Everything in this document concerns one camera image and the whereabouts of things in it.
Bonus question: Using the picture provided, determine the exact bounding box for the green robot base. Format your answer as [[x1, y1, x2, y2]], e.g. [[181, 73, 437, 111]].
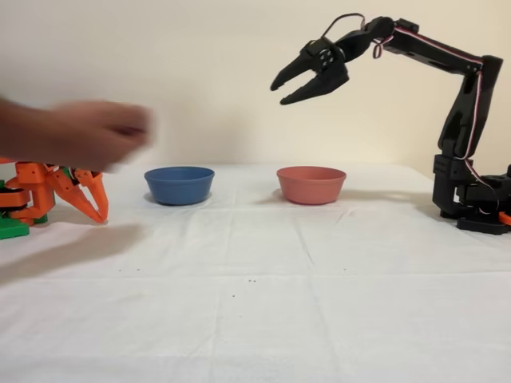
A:
[[0, 179, 49, 241]]

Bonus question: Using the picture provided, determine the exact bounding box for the person's bare hand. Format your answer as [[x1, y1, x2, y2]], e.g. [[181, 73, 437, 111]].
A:
[[51, 99, 156, 175]]

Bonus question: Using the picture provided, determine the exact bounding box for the blue bowl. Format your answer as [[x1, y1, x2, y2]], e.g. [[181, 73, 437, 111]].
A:
[[144, 166, 216, 207]]

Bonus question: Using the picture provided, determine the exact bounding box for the pink bowl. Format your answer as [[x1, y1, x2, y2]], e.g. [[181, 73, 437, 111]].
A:
[[275, 165, 347, 207]]

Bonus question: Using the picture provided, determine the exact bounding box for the white tablecloth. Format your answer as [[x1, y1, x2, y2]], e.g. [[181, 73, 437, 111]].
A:
[[0, 161, 511, 383]]

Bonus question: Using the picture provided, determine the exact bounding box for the red white black servo cable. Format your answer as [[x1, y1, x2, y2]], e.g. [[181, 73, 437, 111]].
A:
[[321, 14, 502, 216]]

